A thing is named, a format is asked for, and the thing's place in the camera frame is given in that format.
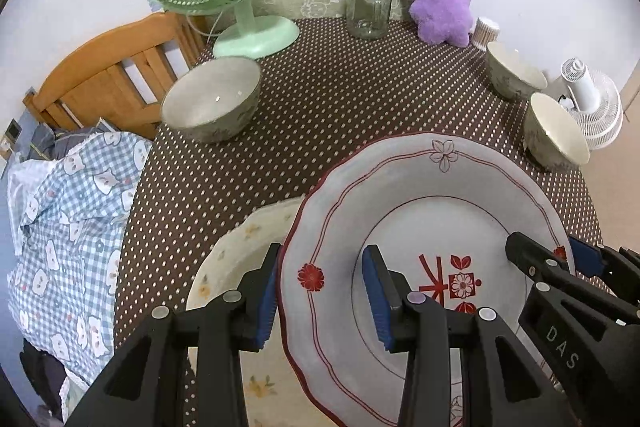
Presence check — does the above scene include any beige cabinet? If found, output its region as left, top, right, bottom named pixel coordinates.
left=620, top=61, right=640, bottom=113

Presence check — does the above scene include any white desk fan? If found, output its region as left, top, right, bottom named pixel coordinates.
left=558, top=57, right=624, bottom=150

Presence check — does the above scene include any glass jar black lid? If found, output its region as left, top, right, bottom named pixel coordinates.
left=345, top=0, right=392, bottom=40

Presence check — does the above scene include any blue checkered cloth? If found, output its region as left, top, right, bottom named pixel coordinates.
left=6, top=126, right=154, bottom=423

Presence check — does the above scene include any yellow floral plate top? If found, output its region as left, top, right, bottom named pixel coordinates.
left=177, top=198, right=333, bottom=426

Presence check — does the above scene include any red patterned white plate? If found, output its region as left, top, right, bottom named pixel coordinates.
left=279, top=133, right=573, bottom=426

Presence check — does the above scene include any floral bowl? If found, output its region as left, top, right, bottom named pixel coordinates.
left=486, top=41, right=548, bottom=101
left=523, top=92, right=590, bottom=172
left=160, top=56, right=262, bottom=144

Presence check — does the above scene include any brown polka dot tablecloth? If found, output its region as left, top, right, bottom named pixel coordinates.
left=116, top=18, right=601, bottom=339

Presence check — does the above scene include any wooden chair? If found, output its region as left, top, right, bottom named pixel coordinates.
left=23, top=12, right=208, bottom=140

